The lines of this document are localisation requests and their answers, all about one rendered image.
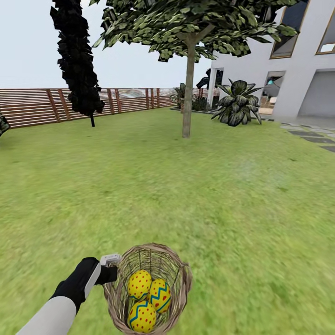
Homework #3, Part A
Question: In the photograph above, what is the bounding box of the wicker basket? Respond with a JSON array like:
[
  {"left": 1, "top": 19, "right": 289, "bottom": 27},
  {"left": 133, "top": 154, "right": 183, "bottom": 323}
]
[{"left": 101, "top": 242, "right": 193, "bottom": 335}]

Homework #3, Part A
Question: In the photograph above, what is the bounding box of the easter egg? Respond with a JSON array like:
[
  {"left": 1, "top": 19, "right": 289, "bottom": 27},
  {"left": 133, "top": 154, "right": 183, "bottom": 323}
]
[
  {"left": 128, "top": 299, "right": 157, "bottom": 334},
  {"left": 127, "top": 270, "right": 152, "bottom": 301},
  {"left": 146, "top": 278, "right": 171, "bottom": 313}
]

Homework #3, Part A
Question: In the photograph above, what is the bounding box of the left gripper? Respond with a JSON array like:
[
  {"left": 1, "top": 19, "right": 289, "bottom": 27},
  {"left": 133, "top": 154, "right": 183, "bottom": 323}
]
[{"left": 94, "top": 266, "right": 118, "bottom": 285}]

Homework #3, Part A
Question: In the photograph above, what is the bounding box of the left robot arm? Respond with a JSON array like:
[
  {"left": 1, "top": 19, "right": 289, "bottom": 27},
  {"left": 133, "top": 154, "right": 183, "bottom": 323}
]
[{"left": 16, "top": 254, "right": 122, "bottom": 335}]

